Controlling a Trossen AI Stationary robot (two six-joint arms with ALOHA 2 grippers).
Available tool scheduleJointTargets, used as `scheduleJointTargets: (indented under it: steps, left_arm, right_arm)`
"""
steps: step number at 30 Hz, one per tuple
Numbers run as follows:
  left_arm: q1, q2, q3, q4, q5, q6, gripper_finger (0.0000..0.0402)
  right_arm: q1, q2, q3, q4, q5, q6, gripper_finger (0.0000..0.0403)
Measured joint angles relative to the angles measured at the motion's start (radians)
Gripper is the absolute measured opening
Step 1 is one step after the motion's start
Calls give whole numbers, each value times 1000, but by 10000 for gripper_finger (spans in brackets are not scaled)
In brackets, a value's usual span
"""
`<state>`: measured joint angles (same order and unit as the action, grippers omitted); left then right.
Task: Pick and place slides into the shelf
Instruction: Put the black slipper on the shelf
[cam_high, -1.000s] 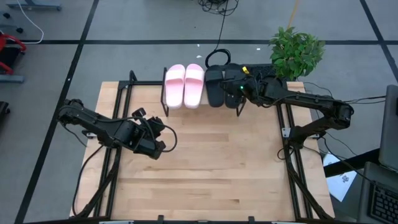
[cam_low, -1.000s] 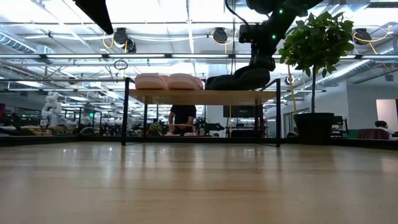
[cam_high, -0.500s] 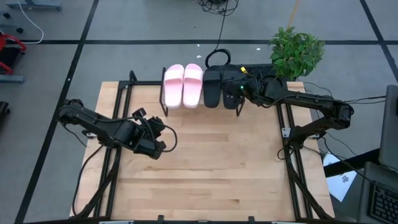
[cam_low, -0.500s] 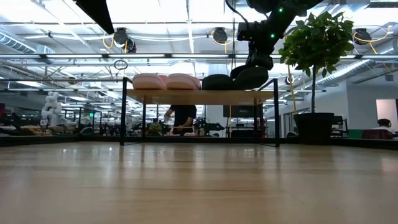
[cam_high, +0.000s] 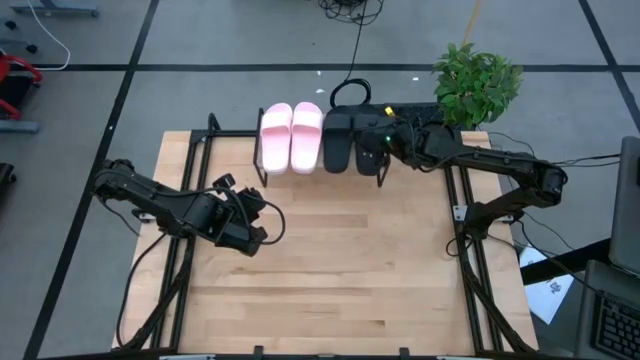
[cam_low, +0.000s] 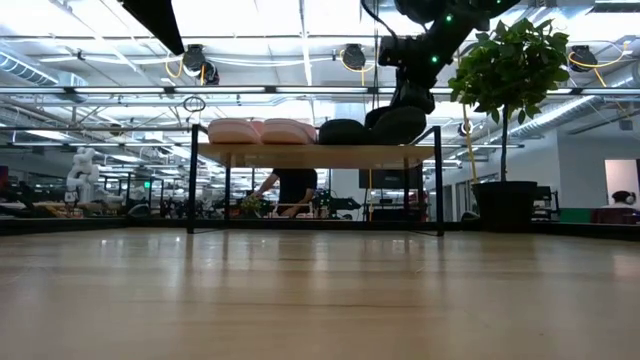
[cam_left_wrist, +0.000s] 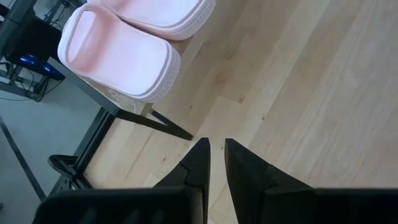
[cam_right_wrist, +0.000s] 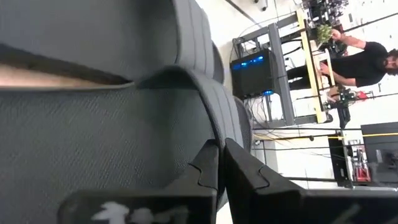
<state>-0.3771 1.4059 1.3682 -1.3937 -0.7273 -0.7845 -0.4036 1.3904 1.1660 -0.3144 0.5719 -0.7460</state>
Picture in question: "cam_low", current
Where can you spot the black rubber slide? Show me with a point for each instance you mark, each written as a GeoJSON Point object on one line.
{"type": "Point", "coordinates": [400, 127]}
{"type": "Point", "coordinates": [342, 134]}

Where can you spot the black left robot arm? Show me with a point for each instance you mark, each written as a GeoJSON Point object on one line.
{"type": "Point", "coordinates": [155, 22]}

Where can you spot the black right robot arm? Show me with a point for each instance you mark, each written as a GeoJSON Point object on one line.
{"type": "Point", "coordinates": [450, 25]}

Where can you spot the wooden shelf black metal legs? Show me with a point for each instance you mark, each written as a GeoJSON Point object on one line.
{"type": "Point", "coordinates": [310, 156]}

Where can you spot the green potted plant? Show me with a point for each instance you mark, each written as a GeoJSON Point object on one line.
{"type": "Point", "coordinates": [505, 205]}

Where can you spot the person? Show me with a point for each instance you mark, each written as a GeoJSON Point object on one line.
{"type": "Point", "coordinates": [295, 187]}
{"type": "Point", "coordinates": [622, 200]}

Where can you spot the ceiling light strip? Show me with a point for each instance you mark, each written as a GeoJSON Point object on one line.
{"type": "Point", "coordinates": [125, 90]}

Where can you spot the white humanoid robot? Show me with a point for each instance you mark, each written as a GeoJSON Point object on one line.
{"type": "Point", "coordinates": [82, 172]}

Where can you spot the black wall television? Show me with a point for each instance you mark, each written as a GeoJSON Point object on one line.
{"type": "Point", "coordinates": [390, 179]}

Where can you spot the black table frame rail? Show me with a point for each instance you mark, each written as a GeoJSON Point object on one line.
{"type": "Point", "coordinates": [575, 231]}
{"type": "Point", "coordinates": [75, 226]}

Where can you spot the silver ventilation duct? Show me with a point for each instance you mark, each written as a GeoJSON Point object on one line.
{"type": "Point", "coordinates": [25, 67]}

